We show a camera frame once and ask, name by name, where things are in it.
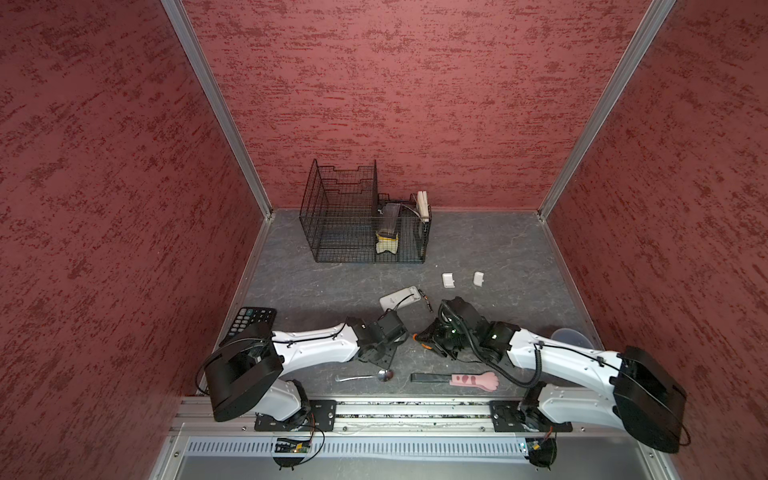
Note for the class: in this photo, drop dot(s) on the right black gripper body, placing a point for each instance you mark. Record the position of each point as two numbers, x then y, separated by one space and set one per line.
447 340

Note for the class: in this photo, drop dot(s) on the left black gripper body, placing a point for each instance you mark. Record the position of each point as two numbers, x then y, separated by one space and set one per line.
384 356

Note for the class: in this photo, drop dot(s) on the grey white remote control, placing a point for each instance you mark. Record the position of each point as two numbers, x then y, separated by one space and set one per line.
401 298

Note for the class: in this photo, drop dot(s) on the orange black screwdriver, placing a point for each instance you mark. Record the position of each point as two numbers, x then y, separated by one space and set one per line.
425 340

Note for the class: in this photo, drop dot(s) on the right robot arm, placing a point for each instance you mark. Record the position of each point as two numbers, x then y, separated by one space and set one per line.
566 384

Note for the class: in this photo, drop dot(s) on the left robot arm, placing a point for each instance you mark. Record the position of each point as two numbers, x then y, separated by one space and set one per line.
245 374

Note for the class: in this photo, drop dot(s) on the metal spoon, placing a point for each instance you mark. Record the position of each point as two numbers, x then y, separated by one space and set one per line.
384 375

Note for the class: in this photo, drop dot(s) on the pink cat paw spatula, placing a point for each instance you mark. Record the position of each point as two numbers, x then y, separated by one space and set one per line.
487 382

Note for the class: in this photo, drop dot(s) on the yellow black brush in basket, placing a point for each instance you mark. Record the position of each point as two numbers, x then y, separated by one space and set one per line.
387 233

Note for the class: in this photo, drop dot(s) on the black calculator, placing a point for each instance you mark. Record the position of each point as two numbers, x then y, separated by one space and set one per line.
250 320

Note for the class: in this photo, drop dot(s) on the wooden sticks in basket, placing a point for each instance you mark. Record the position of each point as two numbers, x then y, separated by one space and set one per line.
423 206

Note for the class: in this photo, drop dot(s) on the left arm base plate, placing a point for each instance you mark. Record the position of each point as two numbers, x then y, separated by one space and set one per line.
313 414

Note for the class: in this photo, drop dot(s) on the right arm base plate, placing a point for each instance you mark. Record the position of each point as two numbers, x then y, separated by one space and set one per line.
509 417

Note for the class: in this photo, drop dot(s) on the black wire basket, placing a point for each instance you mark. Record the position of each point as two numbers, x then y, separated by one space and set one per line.
341 211

